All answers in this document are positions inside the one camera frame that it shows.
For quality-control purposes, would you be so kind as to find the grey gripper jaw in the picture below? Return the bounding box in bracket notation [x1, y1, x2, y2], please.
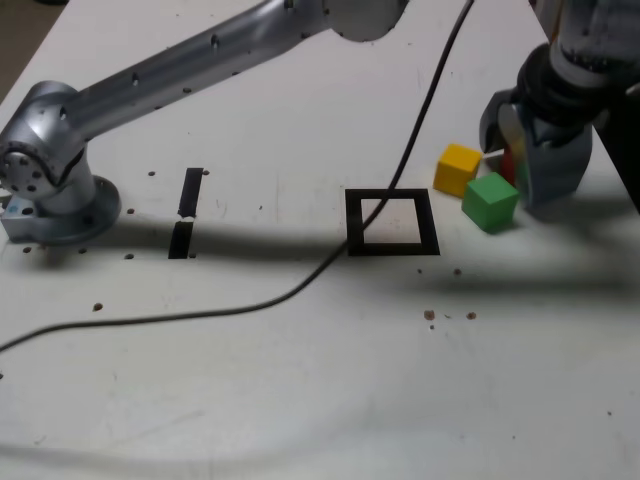
[478, 89, 526, 152]
[522, 117, 594, 207]

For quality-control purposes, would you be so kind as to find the red cube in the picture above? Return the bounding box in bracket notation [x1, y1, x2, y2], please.
[501, 141, 526, 187]

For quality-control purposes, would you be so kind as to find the yellow cube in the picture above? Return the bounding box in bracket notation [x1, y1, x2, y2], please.
[432, 143, 483, 200]

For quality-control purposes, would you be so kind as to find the green cube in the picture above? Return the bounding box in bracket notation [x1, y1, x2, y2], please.
[460, 172, 520, 234]

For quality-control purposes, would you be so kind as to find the black tape square outline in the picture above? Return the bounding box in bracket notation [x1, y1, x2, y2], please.
[344, 188, 441, 257]

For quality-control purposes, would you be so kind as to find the black tape strip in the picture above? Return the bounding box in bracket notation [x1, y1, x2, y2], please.
[167, 167, 205, 260]

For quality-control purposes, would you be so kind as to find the black cable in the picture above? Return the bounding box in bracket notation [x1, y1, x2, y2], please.
[0, 0, 475, 353]

